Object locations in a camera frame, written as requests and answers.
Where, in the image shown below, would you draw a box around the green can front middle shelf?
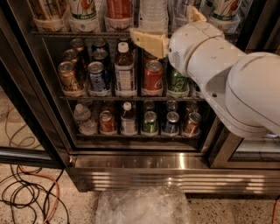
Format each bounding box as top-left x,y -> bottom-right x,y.
167,69 -> 188,93

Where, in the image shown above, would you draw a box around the brown tea bottle shelf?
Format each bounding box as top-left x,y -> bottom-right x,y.
121,101 -> 137,136
115,42 -> 136,91

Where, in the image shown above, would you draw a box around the gold can shelf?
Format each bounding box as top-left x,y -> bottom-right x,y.
183,112 -> 201,134
58,61 -> 83,92

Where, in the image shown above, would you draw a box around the clear water bottle top shelf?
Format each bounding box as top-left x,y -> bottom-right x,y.
138,0 -> 168,32

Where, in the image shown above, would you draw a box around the black cable on floor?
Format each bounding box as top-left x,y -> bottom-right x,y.
0,164 -> 71,224

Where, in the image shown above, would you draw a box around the stainless steel glass-door fridge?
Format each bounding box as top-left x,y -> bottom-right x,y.
0,0 -> 280,196

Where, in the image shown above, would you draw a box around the silver can top shelf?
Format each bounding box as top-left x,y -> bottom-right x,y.
173,0 -> 201,18

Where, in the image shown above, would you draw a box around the blue can bottom shelf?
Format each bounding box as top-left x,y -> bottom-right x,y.
162,111 -> 179,135

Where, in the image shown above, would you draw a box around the white green can top right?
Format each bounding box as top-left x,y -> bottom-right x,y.
210,0 -> 242,21

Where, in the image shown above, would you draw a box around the white green can top shelf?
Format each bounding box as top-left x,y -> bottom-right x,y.
67,0 -> 96,20

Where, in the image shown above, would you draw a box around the red cola can front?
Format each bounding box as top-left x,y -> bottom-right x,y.
143,60 -> 163,91

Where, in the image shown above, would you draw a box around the brown tea bottle middle shelf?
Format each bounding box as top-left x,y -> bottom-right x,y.
115,42 -> 136,91

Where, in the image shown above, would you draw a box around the open fridge glass door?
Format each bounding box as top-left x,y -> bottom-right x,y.
0,17 -> 69,168

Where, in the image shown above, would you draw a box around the blue can second row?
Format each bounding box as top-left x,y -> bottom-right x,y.
92,49 -> 110,70

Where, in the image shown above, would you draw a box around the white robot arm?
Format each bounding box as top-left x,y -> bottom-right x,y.
129,9 -> 280,138

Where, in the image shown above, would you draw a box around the orange cable right edge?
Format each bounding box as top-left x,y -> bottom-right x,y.
270,196 -> 280,224

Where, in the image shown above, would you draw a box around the gold can bottom shelf right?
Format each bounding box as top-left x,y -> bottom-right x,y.
183,112 -> 201,134

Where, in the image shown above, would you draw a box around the blue can front middle shelf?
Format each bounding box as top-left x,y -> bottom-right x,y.
87,61 -> 110,92

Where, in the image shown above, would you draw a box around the crumpled clear plastic bag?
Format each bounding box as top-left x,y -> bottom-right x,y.
95,186 -> 191,224

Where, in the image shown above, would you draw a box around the green can bottom shelf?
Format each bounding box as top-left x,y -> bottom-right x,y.
142,111 -> 158,134

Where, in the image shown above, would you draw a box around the orange extension cable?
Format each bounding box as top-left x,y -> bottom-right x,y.
17,165 -> 60,224

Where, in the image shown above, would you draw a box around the gold can second row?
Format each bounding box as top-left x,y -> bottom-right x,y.
62,49 -> 85,73

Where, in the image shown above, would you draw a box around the tan striped can top shelf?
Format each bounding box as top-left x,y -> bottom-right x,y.
28,0 -> 67,21

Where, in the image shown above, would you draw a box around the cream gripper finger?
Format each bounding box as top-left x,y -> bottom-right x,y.
186,5 -> 207,23
129,28 -> 169,59

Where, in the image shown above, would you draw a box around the gold can front middle shelf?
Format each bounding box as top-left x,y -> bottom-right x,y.
58,61 -> 83,92

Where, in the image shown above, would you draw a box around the small water bottle bottom shelf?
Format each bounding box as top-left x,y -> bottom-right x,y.
73,103 -> 97,136

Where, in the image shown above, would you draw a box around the brown tea bottle bottom shelf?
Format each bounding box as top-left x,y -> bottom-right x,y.
121,101 -> 137,136

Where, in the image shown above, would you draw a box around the blue can shelf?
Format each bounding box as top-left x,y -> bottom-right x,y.
162,111 -> 179,135
87,61 -> 110,92

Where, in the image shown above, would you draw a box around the red can bottom shelf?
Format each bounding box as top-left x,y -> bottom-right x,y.
99,110 -> 116,133

